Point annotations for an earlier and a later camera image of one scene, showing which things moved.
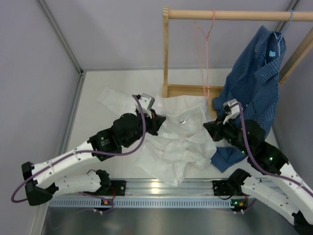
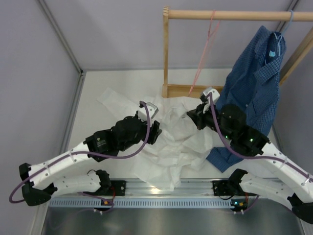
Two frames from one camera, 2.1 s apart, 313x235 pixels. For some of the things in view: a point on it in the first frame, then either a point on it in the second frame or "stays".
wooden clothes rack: x=292 y=58 stays
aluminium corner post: x=60 y=35 stays
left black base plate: x=118 y=188 stays
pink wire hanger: x=206 y=93 -> x=214 y=25
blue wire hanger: x=279 y=36 stays
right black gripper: x=221 y=126 -> x=194 y=114
